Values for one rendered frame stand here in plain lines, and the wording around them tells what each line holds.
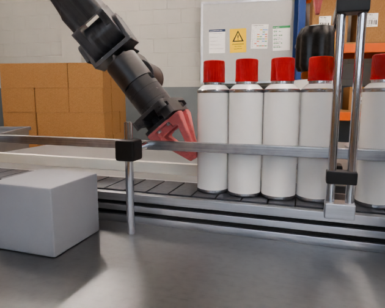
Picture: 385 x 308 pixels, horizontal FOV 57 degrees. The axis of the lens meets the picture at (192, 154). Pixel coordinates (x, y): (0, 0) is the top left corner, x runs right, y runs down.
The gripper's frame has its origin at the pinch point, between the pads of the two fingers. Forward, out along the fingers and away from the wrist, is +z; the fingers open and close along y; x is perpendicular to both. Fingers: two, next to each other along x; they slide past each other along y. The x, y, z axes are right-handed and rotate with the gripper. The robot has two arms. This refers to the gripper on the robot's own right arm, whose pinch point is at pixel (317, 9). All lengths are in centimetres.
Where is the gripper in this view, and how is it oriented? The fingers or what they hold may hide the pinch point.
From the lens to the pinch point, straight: 74.8
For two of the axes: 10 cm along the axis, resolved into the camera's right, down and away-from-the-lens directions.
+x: -2.8, 1.7, -9.4
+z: 0.0, 9.8, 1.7
